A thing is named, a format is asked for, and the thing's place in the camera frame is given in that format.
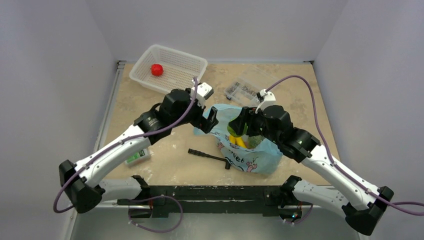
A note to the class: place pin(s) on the light blue plastic bag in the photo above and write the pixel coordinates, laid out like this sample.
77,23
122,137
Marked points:
262,159

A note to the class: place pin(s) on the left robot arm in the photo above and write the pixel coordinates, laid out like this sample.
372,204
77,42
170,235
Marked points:
83,181

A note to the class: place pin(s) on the red fake fruit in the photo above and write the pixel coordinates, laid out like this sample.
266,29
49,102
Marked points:
157,70

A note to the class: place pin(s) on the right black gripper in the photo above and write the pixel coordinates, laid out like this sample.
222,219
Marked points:
250,120

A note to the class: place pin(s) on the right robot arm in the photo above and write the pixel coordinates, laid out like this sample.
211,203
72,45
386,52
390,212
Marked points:
359,202

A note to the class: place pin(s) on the white perforated plastic basket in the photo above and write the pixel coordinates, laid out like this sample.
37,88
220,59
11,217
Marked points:
179,69

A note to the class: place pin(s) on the green label clear small box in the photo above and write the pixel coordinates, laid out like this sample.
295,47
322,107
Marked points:
138,157

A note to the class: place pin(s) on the clear plastic screw organizer box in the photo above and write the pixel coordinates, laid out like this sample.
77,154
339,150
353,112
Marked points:
243,90

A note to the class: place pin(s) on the black T-handle tool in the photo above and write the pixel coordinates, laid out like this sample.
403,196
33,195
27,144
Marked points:
203,154

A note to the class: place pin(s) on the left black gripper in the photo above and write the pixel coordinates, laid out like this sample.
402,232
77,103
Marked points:
202,122

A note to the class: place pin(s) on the dark green fake melon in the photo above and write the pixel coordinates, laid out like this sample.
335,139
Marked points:
254,141

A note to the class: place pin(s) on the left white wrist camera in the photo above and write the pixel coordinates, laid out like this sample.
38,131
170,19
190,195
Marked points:
204,91

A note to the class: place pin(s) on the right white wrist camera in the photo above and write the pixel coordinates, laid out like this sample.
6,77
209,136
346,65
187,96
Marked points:
266,99

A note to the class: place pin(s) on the aluminium frame rail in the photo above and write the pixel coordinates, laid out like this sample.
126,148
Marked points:
92,96

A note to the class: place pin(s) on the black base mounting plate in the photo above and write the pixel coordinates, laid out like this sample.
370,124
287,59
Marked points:
158,201

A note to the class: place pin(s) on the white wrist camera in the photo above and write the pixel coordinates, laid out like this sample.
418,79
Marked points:
204,91
266,99

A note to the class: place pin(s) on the green fake fruit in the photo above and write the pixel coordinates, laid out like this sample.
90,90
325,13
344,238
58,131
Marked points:
237,127

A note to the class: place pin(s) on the yellow fake fruit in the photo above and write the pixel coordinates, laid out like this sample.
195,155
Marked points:
237,141

